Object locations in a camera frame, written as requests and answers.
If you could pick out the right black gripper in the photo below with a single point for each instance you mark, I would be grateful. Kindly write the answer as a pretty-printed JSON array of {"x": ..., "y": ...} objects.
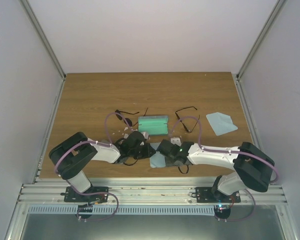
[{"x": 169, "y": 163}]

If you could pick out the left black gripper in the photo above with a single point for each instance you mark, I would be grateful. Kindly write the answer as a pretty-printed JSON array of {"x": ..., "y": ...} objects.
[{"x": 147, "y": 153}]

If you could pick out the blue cleaning cloth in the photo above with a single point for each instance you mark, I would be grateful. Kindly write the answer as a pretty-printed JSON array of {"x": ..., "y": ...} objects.
[
  {"x": 221, "y": 123},
  {"x": 157, "y": 160}
]

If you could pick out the blue green glasses case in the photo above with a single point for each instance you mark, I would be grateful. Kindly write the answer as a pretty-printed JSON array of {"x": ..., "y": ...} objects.
[{"x": 154, "y": 125}]

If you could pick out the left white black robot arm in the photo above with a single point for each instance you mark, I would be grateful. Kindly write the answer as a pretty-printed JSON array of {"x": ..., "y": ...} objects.
[{"x": 72, "y": 155}]

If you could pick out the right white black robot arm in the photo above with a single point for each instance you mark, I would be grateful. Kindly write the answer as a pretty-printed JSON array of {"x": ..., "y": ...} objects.
[{"x": 251, "y": 168}]

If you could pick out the dark lens sunglasses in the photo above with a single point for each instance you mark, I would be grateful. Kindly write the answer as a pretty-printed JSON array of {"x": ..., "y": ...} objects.
[{"x": 122, "y": 114}]

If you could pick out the grey glasses case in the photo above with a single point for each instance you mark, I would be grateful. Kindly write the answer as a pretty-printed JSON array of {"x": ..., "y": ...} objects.
[{"x": 112, "y": 152}]

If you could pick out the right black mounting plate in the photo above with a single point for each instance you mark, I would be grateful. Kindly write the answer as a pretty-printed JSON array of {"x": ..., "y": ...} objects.
[{"x": 212, "y": 195}]

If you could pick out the black mounting plate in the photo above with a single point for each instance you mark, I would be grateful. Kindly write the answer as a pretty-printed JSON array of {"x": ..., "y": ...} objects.
[
  {"x": 95, "y": 194},
  {"x": 212, "y": 195}
]

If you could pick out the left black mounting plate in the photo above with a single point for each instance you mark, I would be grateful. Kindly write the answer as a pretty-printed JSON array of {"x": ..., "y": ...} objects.
[{"x": 95, "y": 194}]

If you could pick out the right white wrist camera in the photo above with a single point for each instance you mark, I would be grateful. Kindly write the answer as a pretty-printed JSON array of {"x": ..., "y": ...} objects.
[{"x": 176, "y": 141}]

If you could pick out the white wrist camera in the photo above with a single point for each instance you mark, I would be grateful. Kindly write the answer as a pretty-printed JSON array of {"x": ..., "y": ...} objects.
[
  {"x": 176, "y": 141},
  {"x": 146, "y": 135}
]

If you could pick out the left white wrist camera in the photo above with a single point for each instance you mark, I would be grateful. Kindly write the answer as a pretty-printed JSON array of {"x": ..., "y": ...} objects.
[{"x": 146, "y": 135}]

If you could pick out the black frame clear glasses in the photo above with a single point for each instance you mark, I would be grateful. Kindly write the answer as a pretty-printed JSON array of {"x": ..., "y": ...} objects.
[{"x": 185, "y": 117}]

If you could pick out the slotted grey cable duct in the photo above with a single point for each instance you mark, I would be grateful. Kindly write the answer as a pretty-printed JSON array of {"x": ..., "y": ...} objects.
[{"x": 71, "y": 209}]

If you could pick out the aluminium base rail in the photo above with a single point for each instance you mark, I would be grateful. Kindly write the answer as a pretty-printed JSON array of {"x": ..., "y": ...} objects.
[{"x": 144, "y": 191}]

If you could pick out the right aluminium frame post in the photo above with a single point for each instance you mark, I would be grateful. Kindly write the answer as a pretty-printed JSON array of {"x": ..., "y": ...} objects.
[{"x": 279, "y": 4}]

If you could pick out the aluminium frame post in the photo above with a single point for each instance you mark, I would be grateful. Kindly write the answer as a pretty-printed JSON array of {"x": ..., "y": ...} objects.
[
  {"x": 42, "y": 36},
  {"x": 279, "y": 4}
]

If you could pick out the left aluminium frame post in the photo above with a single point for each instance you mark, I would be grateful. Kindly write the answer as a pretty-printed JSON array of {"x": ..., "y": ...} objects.
[{"x": 42, "y": 36}]

